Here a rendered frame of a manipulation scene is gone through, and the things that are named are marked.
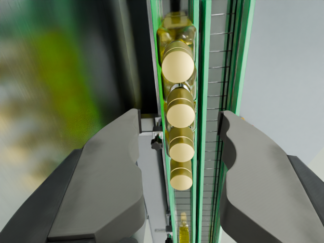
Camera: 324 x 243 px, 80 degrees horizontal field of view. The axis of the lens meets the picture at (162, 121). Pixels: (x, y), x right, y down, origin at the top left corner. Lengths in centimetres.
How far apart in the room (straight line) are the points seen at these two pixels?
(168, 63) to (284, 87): 58
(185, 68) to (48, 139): 15
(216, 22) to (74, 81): 34
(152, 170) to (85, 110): 47
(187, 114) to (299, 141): 71
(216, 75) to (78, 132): 37
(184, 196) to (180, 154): 54
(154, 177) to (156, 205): 16
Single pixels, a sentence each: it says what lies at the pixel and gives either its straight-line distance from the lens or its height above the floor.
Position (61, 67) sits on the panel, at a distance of 24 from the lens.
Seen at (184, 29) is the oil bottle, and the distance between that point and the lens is 28.
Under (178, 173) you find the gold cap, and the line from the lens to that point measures 30.
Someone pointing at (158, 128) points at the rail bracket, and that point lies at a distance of 49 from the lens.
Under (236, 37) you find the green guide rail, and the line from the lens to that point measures 48.
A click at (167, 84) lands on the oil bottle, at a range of 29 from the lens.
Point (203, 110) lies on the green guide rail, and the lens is 46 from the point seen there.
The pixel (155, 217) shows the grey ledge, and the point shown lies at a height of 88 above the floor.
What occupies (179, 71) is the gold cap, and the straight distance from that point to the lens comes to 21.
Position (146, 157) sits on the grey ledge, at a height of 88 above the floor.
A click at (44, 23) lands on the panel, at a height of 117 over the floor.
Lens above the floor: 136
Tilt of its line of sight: 58 degrees down
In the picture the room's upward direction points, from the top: 174 degrees counter-clockwise
